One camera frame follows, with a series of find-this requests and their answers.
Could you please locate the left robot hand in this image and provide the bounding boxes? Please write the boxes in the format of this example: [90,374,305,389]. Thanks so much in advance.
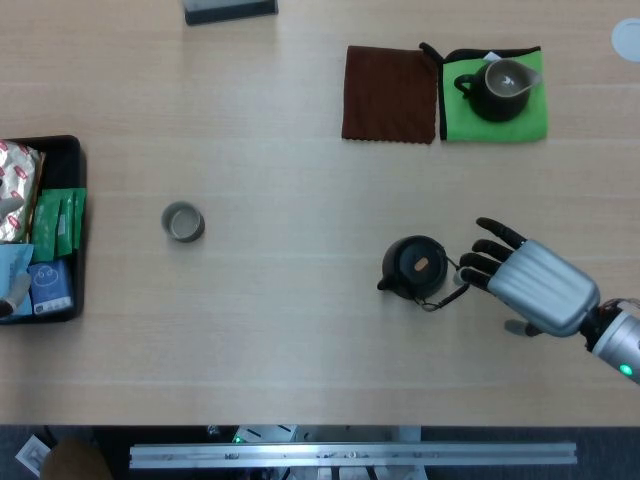
[0,194,32,319]

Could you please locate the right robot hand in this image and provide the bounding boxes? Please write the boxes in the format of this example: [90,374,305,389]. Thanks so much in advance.
[452,216,601,339]

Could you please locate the black cast iron teapot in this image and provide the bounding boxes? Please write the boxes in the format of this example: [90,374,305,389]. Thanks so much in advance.
[377,234,471,312]

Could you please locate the dark ceramic tea cup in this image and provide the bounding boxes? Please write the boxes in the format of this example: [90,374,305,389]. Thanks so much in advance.
[160,200,206,245]

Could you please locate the green tea packet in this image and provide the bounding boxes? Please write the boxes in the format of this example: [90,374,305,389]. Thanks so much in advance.
[72,187,87,251]
[54,192,76,257]
[30,189,64,262]

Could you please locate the foil snack bag red labels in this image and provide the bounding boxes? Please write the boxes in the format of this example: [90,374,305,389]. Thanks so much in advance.
[0,139,46,245]

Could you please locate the light blue packet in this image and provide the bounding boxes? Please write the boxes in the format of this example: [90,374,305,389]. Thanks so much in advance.
[0,243,35,321]

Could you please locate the black plastic tray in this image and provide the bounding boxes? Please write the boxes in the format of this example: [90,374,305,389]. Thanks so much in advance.
[0,134,89,326]

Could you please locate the blue packet with face print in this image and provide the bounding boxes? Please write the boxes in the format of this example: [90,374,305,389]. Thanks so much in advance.
[27,258,74,316]

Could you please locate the green cloth with black edge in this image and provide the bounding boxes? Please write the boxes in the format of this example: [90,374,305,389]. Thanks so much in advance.
[418,41,550,143]

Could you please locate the black ceramic pitcher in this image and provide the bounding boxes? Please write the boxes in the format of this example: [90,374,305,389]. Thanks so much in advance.
[453,58,544,123]

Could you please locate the brown cloth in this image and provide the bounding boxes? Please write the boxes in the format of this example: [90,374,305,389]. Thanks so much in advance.
[341,45,439,146]

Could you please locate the white floor plate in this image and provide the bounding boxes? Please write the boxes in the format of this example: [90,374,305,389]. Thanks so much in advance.
[14,434,51,476]

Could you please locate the white round coaster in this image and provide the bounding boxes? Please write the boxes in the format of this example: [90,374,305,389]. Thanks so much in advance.
[610,18,640,63]

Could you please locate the brown round seat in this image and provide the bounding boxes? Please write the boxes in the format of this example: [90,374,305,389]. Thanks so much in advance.
[39,438,114,480]

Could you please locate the grey sign stand white card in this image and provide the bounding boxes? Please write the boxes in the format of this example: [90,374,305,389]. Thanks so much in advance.
[182,0,279,26]

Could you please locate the aluminium rail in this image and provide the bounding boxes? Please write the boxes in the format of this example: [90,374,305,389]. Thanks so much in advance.
[128,440,579,470]

